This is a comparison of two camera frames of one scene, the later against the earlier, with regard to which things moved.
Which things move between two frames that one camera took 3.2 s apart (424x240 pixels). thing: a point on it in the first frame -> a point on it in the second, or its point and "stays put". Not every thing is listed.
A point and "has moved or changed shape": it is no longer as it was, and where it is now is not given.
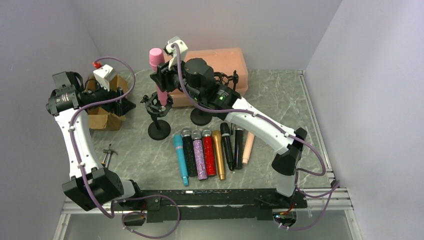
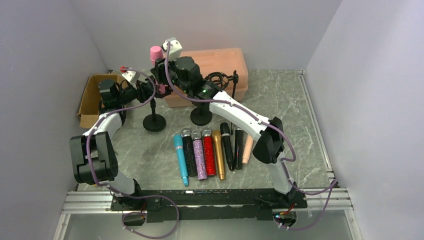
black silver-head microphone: [238, 149] stays put
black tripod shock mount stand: [219, 76] stays put
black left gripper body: [118, 104] -> [145, 90]
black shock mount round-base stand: [158, 129] has moved or changed shape
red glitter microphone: [209, 153] stays put
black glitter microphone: [191, 159] stays put
